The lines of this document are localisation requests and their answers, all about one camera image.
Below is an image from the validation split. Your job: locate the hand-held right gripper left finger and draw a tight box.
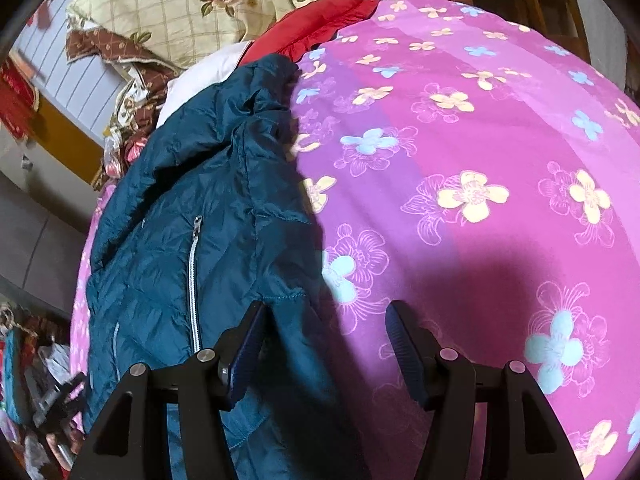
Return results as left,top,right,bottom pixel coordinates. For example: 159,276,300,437
70,301,268,480

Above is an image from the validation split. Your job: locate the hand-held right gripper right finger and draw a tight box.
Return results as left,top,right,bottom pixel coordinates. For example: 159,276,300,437
386,301,586,480

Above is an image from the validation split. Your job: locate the teal puffer jacket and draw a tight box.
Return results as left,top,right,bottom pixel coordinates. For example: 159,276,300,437
82,54,371,480

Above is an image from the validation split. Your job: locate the pink floral bed sheet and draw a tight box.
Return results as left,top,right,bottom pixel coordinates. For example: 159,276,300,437
70,0,640,480

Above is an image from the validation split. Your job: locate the white pillow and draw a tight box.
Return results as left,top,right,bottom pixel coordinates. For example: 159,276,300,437
155,40,251,128

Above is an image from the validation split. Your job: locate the red fringed hanging cloth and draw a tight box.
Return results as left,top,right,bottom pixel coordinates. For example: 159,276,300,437
0,57,41,138

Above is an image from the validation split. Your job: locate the brown patterned blanket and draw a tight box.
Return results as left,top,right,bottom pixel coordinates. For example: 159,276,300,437
65,27,176,176

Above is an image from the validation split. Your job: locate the red garment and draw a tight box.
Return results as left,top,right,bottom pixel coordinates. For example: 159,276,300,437
242,0,381,63

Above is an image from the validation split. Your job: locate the cream floral quilt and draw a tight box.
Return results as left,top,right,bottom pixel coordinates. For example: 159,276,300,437
67,0,381,68

